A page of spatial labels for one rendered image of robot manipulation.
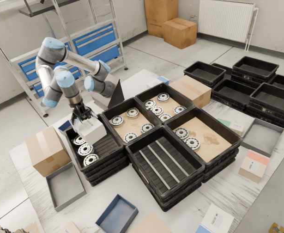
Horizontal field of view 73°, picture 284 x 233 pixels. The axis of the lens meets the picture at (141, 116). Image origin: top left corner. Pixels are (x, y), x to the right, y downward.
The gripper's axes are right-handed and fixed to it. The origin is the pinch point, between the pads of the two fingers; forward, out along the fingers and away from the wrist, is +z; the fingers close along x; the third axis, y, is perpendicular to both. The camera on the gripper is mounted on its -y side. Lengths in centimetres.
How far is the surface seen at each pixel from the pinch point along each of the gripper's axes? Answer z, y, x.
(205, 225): 32, 76, 13
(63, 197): 41, 2, -35
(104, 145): 28.6, -3.1, 5.4
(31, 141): 26, -47, -32
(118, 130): 28.5, -6.3, 21.4
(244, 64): 63, 1, 209
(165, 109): 28, 6, 60
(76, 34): 20, -193, 89
